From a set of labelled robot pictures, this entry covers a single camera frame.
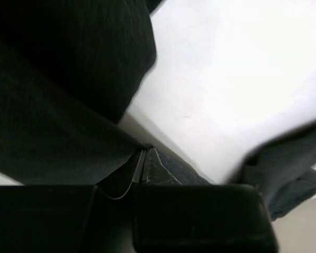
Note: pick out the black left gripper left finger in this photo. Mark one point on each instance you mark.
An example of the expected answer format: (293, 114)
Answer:
(71, 218)

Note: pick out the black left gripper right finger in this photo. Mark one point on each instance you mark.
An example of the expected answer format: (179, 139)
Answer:
(171, 217)

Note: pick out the black trousers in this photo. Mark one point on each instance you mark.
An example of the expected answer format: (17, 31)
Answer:
(68, 71)

